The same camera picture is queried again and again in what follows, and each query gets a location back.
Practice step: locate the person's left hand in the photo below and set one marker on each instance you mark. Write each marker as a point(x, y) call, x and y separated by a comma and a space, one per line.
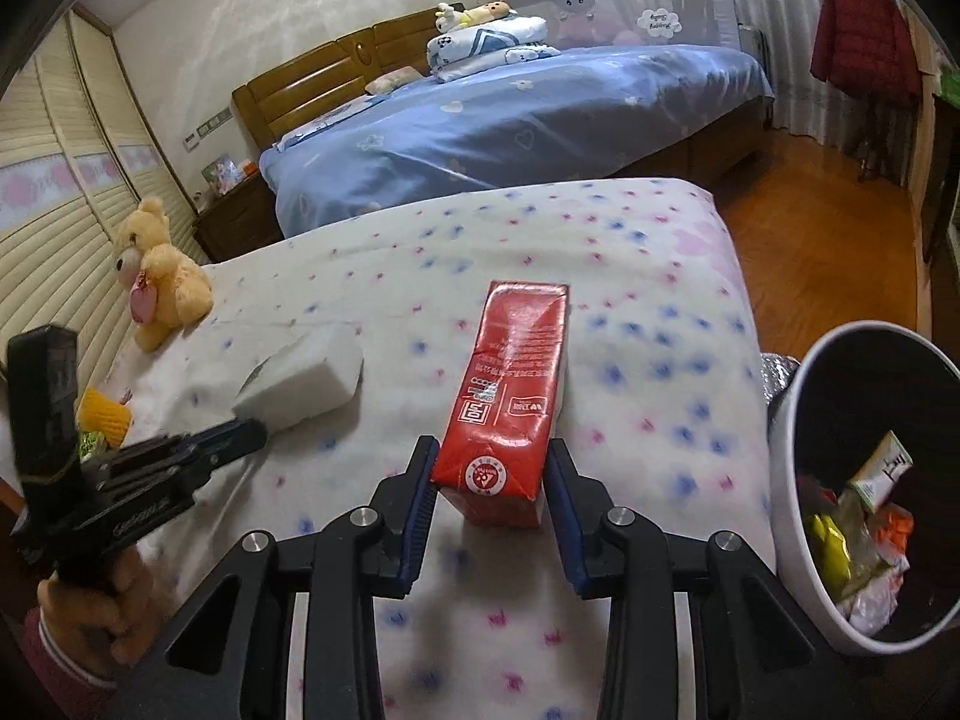
point(97, 611)

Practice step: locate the person's left forearm pink sleeve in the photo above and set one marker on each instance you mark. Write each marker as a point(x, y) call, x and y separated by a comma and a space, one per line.
point(56, 671)

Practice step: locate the bed with blue duvet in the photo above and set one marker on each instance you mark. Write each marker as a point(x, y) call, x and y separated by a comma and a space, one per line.
point(525, 116)

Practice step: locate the black television screen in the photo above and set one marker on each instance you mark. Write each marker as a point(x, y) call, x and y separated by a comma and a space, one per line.
point(946, 180)

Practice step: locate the folded blue white quilt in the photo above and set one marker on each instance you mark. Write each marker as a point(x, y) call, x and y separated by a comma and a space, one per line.
point(487, 49)

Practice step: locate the yellow teddy bear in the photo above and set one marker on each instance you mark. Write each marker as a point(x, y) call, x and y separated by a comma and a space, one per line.
point(169, 277)

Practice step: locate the wooden nightstand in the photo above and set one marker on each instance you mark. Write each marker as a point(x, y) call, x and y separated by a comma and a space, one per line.
point(240, 221)

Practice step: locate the yellow packet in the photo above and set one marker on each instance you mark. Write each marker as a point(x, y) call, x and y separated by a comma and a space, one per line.
point(831, 544)

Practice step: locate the stack of green boxes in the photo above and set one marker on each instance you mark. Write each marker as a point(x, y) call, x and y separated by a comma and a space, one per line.
point(951, 84)

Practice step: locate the red drink carton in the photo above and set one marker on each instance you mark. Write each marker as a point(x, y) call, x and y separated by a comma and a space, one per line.
point(502, 405)

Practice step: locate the small colourful box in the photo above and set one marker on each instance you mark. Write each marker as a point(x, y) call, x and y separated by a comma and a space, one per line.
point(223, 174)

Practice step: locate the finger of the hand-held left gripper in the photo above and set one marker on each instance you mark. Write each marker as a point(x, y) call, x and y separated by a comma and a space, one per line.
point(225, 439)
point(201, 481)

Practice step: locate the yellow knitted toy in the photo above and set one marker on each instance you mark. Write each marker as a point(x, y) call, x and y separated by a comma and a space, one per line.
point(105, 416)

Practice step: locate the orange snack bag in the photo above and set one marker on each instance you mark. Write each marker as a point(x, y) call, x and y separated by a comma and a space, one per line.
point(894, 536)

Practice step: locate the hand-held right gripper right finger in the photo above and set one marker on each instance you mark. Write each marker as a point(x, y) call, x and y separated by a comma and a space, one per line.
point(562, 529)

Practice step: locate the green drink carton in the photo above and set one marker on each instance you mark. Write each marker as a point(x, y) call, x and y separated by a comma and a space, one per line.
point(883, 469)

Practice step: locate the dark coat rack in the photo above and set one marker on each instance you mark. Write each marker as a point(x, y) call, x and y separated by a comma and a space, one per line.
point(874, 135)

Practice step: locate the small green packet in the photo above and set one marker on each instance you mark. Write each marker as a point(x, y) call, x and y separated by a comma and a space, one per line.
point(88, 446)

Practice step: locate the silver bubble foil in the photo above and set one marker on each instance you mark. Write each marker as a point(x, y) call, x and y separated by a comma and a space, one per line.
point(780, 379)

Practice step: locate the pink pillow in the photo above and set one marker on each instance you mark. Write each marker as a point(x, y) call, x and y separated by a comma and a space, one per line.
point(391, 81)

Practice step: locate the white floral quilt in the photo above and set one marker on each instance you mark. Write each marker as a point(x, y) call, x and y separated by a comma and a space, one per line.
point(465, 300)

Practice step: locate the grey bed guard rail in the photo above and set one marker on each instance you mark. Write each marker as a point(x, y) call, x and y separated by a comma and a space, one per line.
point(637, 4)

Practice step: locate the red padded jacket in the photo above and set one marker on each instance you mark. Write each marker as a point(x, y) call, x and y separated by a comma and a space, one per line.
point(862, 37)

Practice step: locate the wooden headboard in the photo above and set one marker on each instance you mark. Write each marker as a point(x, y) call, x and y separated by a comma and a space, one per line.
point(315, 82)

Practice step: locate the white waste bin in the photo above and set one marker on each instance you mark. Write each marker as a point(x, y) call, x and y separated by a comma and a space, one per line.
point(784, 510)

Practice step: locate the white foam block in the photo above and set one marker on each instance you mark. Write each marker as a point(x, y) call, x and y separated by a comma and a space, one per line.
point(307, 382)

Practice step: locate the yellow plush toy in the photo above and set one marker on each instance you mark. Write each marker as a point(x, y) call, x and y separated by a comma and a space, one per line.
point(480, 13)

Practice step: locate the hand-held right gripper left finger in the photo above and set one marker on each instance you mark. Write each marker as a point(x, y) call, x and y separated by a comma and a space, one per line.
point(420, 521)

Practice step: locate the cream louvred wardrobe doors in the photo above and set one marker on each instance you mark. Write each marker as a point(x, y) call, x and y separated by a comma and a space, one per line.
point(67, 180)

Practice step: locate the wall switch panel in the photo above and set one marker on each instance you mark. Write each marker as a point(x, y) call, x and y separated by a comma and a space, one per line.
point(206, 127)

